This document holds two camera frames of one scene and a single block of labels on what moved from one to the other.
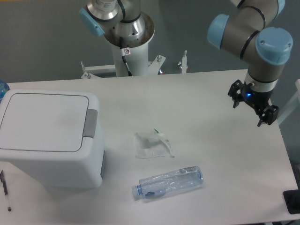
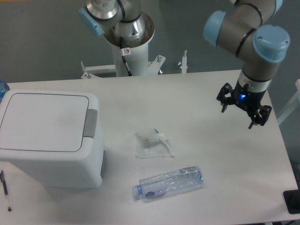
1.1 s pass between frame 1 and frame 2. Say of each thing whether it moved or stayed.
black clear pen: stayed
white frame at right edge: stayed
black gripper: moved
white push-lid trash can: stayed
